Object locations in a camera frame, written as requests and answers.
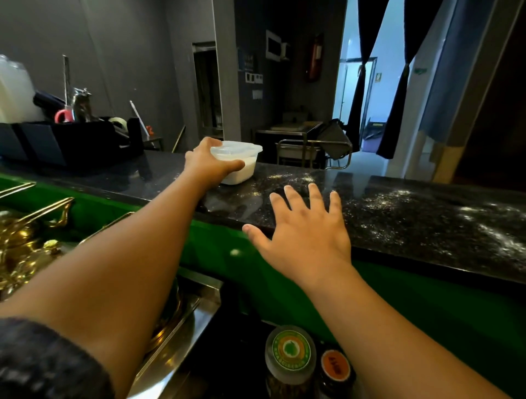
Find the person's left thumb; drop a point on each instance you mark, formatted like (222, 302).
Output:
(230, 165)

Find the glass shaker bottle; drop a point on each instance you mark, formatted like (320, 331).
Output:
(82, 106)

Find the grey sleeve cuff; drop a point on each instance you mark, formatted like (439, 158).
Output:
(45, 361)

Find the tape roll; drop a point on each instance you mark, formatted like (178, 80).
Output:
(118, 123)

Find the golden teapot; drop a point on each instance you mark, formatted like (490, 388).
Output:
(24, 250)

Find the metal frame cart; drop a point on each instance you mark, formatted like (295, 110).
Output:
(314, 150)

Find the person's left forearm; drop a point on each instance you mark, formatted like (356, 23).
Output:
(119, 263)

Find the person's right middle finger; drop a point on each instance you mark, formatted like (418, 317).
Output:
(296, 201)

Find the person's right hand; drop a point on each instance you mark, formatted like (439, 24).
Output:
(306, 238)

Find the stainless steel sink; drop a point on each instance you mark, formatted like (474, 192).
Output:
(181, 329)

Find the jar with orange label lid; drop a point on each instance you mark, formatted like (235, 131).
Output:
(335, 372)

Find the golden rack rods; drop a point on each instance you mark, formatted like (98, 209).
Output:
(24, 205)

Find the red fire extinguisher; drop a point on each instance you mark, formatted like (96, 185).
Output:
(315, 57)

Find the person's right forearm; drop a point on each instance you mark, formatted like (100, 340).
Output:
(394, 341)

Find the white wall switches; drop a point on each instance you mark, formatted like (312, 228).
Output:
(253, 78)

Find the person's left hand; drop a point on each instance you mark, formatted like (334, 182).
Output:
(204, 164)

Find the black organizer box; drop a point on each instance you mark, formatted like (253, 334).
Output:
(61, 142)

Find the person's right thumb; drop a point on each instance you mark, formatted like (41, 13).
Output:
(257, 237)

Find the white plastic jug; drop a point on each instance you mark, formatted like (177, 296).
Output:
(16, 92)

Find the person's right little finger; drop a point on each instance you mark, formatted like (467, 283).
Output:
(336, 207)

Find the dark curtain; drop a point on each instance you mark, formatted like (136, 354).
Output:
(404, 78)
(363, 70)

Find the clear plastic lidded container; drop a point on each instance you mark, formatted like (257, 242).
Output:
(240, 160)

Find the jar with green label lid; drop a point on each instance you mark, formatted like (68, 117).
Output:
(290, 357)

